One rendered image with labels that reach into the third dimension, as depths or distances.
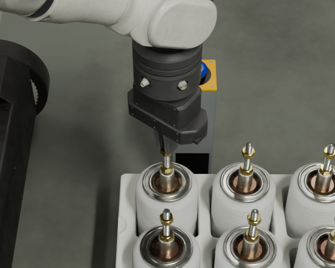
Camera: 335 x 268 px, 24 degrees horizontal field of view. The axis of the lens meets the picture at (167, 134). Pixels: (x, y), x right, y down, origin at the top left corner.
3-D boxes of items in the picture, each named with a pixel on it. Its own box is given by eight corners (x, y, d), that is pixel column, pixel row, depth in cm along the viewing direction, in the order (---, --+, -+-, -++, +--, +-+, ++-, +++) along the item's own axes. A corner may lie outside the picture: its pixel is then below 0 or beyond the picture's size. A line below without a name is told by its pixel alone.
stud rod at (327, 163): (321, 174, 117) (329, 141, 111) (328, 176, 117) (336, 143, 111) (319, 178, 116) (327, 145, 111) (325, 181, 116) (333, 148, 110)
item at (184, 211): (129, 238, 132) (125, 172, 119) (179, 218, 135) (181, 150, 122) (153, 282, 127) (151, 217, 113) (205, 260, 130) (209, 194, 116)
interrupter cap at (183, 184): (134, 175, 119) (133, 172, 118) (177, 158, 121) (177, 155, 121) (155, 211, 114) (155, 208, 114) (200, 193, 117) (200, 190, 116)
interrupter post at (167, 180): (156, 181, 118) (156, 167, 116) (170, 175, 119) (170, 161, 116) (163, 192, 117) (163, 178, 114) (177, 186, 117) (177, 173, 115)
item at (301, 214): (291, 218, 135) (305, 150, 122) (343, 240, 132) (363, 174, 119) (268, 259, 130) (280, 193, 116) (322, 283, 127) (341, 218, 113)
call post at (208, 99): (170, 208, 145) (172, 91, 122) (171, 178, 150) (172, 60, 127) (209, 208, 145) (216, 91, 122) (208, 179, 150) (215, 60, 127)
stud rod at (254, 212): (250, 247, 108) (254, 215, 103) (245, 243, 109) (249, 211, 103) (255, 243, 109) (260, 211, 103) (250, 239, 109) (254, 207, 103)
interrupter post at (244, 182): (254, 189, 117) (256, 175, 115) (239, 192, 117) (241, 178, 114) (249, 176, 119) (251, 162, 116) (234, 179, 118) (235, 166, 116)
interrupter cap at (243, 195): (276, 198, 116) (277, 195, 115) (228, 209, 115) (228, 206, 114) (259, 161, 121) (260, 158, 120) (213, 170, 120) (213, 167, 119)
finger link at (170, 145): (162, 155, 110) (162, 125, 106) (176, 142, 112) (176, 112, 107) (171, 160, 110) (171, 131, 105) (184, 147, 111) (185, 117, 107)
